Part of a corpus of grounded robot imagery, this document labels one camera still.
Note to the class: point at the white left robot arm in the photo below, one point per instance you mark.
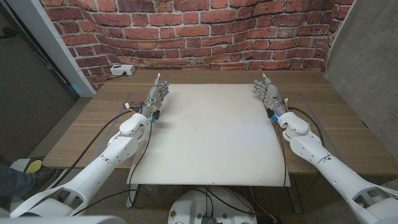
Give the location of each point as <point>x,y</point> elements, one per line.
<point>102,165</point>

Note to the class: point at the person's leg in jeans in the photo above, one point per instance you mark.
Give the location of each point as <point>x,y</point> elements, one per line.
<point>15,183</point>

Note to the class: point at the grey metal table leg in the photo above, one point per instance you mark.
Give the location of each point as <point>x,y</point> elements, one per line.
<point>296,196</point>
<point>132,194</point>

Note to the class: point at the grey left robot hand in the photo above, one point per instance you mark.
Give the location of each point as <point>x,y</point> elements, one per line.
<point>153,99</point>

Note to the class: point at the white power socket box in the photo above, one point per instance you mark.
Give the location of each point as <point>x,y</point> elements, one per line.
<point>122,69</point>

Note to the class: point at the red brick printed backdrop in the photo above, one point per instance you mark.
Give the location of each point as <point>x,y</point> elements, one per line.
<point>199,34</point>

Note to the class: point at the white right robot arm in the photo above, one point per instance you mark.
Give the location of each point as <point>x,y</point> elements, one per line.
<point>329,168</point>

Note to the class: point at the white table mat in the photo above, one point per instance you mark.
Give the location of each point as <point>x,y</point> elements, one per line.
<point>211,133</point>

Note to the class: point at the dark grey door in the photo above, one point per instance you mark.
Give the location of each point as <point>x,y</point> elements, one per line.
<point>28,93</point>

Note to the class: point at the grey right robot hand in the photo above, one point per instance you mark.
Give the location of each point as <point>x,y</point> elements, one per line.
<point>271,96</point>

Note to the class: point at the black and yellow floor object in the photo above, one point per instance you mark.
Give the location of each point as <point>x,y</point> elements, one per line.
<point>35,165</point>

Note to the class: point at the white door frame post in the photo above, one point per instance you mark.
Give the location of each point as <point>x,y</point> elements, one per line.
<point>53,40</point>

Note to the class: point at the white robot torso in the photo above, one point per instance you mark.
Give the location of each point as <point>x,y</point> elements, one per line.
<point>192,208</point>

